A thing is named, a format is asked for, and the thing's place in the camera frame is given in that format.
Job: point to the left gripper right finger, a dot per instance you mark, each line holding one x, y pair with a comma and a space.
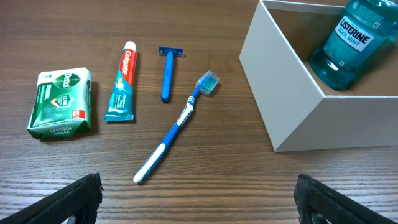
318, 203

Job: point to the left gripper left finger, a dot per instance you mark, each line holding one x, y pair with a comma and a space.
78, 202

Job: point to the green Dettol soap bar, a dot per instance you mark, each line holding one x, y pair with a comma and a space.
62, 105

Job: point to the blue mouthwash bottle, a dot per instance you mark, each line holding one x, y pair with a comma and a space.
363, 38

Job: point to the white cardboard box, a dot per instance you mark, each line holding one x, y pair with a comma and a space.
299, 111

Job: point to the red teal toothpaste tube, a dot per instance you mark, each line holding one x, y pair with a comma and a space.
120, 107

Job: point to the blue white toothbrush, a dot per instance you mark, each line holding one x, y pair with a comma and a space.
205, 85

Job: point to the blue disposable razor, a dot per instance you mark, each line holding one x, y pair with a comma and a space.
170, 53

